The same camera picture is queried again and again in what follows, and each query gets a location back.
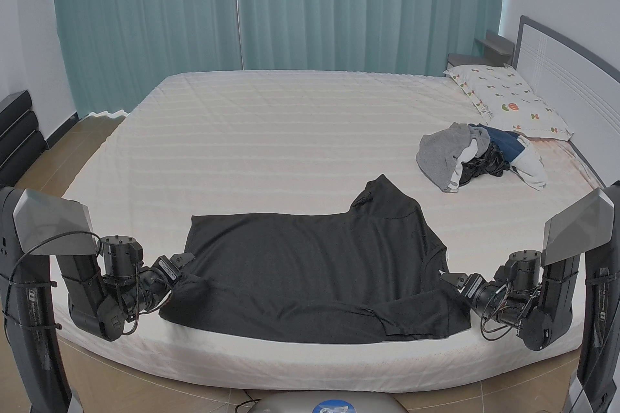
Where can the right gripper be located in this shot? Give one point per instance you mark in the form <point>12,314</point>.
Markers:
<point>477,290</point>

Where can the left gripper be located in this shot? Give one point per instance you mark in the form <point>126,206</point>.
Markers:
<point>169,270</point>

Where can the black T-shirt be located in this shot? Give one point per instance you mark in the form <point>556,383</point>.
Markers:
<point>300,266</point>

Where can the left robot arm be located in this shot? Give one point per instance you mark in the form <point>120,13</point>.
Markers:
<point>82,285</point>

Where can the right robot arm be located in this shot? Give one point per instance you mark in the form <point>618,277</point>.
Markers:
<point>566,232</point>

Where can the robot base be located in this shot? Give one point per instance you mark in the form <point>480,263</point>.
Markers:
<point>290,404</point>

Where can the pile of clothes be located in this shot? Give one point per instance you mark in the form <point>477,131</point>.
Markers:
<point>438,157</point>

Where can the bed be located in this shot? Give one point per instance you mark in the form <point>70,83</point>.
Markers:
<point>290,125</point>

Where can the white printed pillow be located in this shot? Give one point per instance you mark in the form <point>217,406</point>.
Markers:
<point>513,101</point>

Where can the black chest of drawers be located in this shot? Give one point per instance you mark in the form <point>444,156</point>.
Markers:
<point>19,135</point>

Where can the grey bedside table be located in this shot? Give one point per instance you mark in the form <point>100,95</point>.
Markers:
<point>499,45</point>

